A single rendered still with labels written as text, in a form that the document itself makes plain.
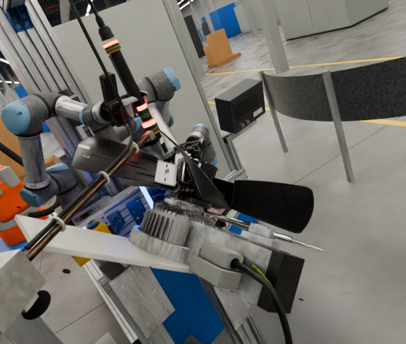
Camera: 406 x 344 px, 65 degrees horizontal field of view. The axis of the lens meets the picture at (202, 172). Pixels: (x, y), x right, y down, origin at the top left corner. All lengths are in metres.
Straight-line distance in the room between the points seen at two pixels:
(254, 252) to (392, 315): 1.36
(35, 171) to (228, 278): 1.12
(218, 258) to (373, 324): 1.37
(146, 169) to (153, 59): 2.25
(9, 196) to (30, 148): 3.39
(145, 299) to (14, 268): 0.42
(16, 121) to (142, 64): 1.81
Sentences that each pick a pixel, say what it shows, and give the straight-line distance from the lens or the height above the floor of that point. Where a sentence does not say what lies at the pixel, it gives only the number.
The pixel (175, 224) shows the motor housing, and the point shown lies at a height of 1.15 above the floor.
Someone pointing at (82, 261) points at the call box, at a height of 1.00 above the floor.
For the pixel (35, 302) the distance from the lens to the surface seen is 0.60.
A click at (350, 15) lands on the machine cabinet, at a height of 0.32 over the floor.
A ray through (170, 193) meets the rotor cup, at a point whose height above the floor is 1.20.
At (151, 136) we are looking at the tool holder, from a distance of 0.95.
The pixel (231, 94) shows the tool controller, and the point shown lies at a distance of 1.64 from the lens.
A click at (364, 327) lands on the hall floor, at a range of 1.95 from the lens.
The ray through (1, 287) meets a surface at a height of 1.38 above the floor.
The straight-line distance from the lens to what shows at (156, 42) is 3.16.
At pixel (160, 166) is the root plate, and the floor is 1.27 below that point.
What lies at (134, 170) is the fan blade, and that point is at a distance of 0.92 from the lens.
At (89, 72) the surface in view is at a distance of 2.85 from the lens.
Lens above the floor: 1.58
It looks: 23 degrees down
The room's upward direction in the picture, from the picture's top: 24 degrees counter-clockwise
